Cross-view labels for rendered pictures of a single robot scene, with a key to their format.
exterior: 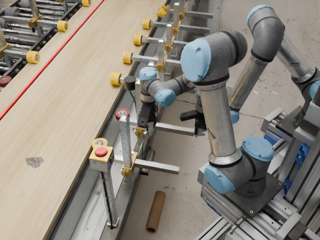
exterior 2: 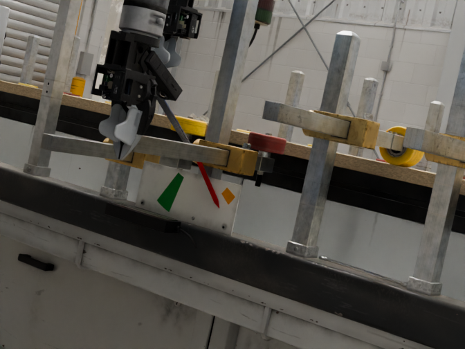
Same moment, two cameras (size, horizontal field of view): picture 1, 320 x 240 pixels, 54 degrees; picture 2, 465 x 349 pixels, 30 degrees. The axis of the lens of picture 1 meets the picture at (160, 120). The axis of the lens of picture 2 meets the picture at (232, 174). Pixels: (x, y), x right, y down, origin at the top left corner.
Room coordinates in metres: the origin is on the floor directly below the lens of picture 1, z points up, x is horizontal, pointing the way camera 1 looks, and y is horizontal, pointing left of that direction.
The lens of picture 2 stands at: (2.00, -1.49, 0.91)
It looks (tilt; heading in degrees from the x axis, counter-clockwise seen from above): 3 degrees down; 114
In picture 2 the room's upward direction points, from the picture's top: 12 degrees clockwise
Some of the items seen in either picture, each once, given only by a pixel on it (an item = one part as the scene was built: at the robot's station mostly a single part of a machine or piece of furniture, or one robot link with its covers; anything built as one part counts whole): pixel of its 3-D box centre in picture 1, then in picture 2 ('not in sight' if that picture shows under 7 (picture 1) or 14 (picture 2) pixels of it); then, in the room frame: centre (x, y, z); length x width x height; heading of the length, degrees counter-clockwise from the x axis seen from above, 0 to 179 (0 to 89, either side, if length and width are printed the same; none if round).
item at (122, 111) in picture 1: (123, 119); (263, 159); (1.32, 0.21, 0.85); 0.08 x 0.08 x 0.11
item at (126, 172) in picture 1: (129, 164); (129, 153); (1.03, 0.15, 0.81); 0.13 x 0.06 x 0.05; 168
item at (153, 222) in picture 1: (155, 211); not in sight; (1.21, 0.02, 0.04); 0.30 x 0.08 x 0.08; 168
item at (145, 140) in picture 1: (144, 144); (185, 196); (1.22, 0.09, 0.75); 0.26 x 0.01 x 0.10; 168
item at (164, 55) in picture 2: (152, 124); (159, 57); (1.12, 0.04, 1.01); 0.06 x 0.03 x 0.09; 168
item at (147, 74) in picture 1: (148, 81); not in sight; (1.12, 0.05, 1.28); 0.09 x 0.08 x 0.11; 35
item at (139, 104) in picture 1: (140, 116); (223, 109); (1.25, 0.11, 0.94); 0.03 x 0.03 x 0.48; 78
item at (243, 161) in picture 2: (141, 125); (223, 156); (1.28, 0.10, 0.85); 0.13 x 0.06 x 0.05; 168
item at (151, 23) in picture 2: (203, 105); (143, 23); (1.23, -0.22, 1.05); 0.08 x 0.08 x 0.05
